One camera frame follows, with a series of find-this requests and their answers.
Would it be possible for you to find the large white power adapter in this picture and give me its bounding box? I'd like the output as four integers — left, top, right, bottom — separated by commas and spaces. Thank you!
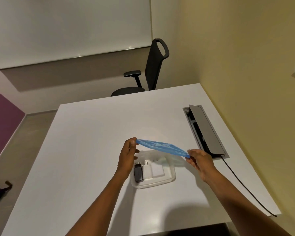
151, 158, 166, 178

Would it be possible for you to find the clear plastic container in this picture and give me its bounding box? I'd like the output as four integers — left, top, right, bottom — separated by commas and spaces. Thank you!
130, 150, 185, 189

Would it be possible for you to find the grey table cable box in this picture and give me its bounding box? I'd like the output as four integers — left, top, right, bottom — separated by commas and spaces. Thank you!
183, 105, 229, 159

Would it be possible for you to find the blue plastic container lid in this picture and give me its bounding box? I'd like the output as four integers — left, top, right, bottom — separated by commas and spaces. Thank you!
136, 139, 191, 159

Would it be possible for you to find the black cable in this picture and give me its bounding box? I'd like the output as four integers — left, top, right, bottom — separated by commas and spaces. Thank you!
221, 156, 278, 217

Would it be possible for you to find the person's left hand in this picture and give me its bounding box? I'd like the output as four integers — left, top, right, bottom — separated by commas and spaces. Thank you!
116, 138, 140, 177

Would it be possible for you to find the person's right hand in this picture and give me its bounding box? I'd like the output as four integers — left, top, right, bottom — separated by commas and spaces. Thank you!
186, 149, 217, 183

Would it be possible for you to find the black office chair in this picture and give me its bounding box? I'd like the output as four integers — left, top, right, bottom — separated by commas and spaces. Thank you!
111, 38, 170, 97

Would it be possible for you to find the person's left forearm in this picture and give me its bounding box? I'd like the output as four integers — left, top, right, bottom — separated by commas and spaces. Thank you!
65, 169, 129, 236

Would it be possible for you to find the small white power adapter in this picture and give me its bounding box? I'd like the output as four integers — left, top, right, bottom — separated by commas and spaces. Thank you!
142, 161, 153, 180

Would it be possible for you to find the white wall board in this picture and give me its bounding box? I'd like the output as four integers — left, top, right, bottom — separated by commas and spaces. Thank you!
0, 0, 153, 71

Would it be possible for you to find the black power adapter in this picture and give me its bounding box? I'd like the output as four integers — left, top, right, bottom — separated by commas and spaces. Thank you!
134, 162, 144, 183

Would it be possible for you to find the person's right forearm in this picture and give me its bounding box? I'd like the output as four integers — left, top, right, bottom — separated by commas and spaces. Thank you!
204, 169, 292, 236

